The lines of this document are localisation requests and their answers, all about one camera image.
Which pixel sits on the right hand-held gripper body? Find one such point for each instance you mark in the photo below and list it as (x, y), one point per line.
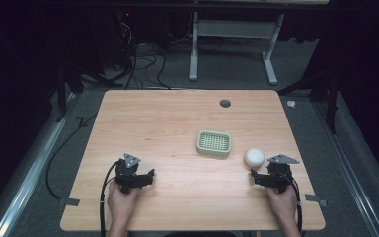
(278, 176)

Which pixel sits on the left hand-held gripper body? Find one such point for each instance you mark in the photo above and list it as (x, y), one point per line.
(127, 176)

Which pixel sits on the white round soap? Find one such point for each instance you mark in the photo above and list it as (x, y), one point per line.
(254, 157)

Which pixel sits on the green soap dish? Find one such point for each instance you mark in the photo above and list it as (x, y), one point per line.
(214, 143)

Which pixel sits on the person's left hand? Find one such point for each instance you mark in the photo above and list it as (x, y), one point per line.
(121, 204)

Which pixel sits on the person's right hand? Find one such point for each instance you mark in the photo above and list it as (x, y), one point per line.
(284, 204)

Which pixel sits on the grey tape strip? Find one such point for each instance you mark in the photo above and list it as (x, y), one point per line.
(69, 201)
(315, 199)

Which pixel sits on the small white crumpled scrap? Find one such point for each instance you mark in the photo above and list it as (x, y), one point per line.
(291, 103)

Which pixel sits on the black metal stand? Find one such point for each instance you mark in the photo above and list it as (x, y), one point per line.
(61, 95)
(332, 105)

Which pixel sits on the aluminium floor rail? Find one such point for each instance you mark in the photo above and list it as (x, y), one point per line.
(352, 171)
(29, 177)

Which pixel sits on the white metal desk frame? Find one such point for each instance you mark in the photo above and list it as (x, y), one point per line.
(233, 29)

